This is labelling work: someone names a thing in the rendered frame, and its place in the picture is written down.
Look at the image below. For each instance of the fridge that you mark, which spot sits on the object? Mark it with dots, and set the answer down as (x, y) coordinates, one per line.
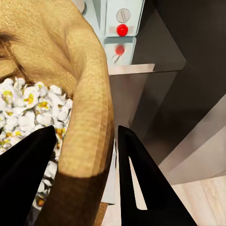
(187, 138)

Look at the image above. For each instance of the microwave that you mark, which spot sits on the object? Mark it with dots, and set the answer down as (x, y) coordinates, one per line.
(112, 18)

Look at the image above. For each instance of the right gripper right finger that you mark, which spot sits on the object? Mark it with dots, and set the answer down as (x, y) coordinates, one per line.
(164, 208)

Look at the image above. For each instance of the popcorn bag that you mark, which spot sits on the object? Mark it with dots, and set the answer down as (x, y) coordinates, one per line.
(50, 41)

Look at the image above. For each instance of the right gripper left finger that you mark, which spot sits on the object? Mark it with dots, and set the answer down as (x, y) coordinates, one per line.
(21, 170)

